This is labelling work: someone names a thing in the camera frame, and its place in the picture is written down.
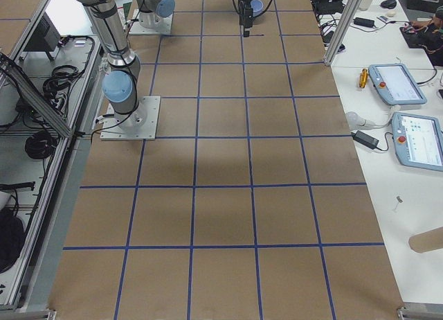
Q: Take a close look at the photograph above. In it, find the small metal screw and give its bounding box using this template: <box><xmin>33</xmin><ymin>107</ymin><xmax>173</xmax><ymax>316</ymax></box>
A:
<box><xmin>393</xmin><ymin>195</ymin><xmax>403</xmax><ymax>212</ymax></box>

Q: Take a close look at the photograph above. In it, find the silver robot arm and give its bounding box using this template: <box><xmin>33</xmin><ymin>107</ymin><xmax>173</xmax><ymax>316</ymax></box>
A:
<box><xmin>136</xmin><ymin>0</ymin><xmax>175</xmax><ymax>29</ymax></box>
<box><xmin>76</xmin><ymin>0</ymin><xmax>175</xmax><ymax>128</ymax></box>

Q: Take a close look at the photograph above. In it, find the lower teach pendant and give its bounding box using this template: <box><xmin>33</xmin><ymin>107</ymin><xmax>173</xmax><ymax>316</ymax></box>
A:
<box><xmin>391</xmin><ymin>112</ymin><xmax>442</xmax><ymax>172</ymax></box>

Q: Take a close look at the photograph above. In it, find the cardboard tube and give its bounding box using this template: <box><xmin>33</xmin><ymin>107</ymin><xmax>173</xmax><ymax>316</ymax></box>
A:
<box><xmin>408</xmin><ymin>226</ymin><xmax>443</xmax><ymax>254</ymax></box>

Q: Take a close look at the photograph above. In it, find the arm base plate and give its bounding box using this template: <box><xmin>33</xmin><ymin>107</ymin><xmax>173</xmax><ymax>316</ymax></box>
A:
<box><xmin>100</xmin><ymin>96</ymin><xmax>161</xmax><ymax>141</ymax></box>
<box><xmin>127</xmin><ymin>9</ymin><xmax>173</xmax><ymax>35</ymax></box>

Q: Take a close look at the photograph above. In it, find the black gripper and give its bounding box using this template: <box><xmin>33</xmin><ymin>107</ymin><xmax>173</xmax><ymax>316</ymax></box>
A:
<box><xmin>238</xmin><ymin>0</ymin><xmax>253</xmax><ymax>37</ymax></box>

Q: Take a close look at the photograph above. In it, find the aluminium frame post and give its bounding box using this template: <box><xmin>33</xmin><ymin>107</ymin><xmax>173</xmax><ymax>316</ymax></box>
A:
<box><xmin>324</xmin><ymin>0</ymin><xmax>362</xmax><ymax>66</ymax></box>

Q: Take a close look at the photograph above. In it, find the gold cylindrical tool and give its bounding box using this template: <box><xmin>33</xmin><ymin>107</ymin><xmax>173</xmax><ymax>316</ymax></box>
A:
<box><xmin>359</xmin><ymin>69</ymin><xmax>368</xmax><ymax>89</ymax></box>

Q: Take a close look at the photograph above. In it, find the light blue bowl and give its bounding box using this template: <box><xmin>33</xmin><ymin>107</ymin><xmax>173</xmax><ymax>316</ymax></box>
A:
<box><xmin>251</xmin><ymin>0</ymin><xmax>264</xmax><ymax>18</ymax></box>

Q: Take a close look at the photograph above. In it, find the black computer mouse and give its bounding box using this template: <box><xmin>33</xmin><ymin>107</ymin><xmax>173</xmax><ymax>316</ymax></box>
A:
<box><xmin>379</xmin><ymin>0</ymin><xmax>397</xmax><ymax>10</ymax></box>

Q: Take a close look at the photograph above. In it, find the teach pendant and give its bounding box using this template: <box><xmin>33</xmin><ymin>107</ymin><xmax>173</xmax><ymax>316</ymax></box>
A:
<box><xmin>368</xmin><ymin>64</ymin><xmax>427</xmax><ymax>106</ymax></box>
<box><xmin>391</xmin><ymin>112</ymin><xmax>442</xmax><ymax>172</ymax></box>

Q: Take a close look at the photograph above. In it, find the black electronics box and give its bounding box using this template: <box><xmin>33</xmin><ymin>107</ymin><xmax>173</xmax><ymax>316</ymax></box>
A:
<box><xmin>24</xmin><ymin>13</ymin><xmax>61</xmax><ymax>61</ymax></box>

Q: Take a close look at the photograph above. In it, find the upper teach pendant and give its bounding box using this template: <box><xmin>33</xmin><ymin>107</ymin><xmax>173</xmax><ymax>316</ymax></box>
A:
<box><xmin>368</xmin><ymin>64</ymin><xmax>427</xmax><ymax>106</ymax></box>

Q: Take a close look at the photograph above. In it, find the white light bulb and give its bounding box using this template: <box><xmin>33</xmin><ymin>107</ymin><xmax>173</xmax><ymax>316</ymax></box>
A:
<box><xmin>345</xmin><ymin>112</ymin><xmax>377</xmax><ymax>130</ymax></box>

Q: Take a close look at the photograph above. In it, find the black power adapter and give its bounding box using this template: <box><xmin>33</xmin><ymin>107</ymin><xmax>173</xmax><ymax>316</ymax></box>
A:
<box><xmin>351</xmin><ymin>130</ymin><xmax>379</xmax><ymax>150</ymax></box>

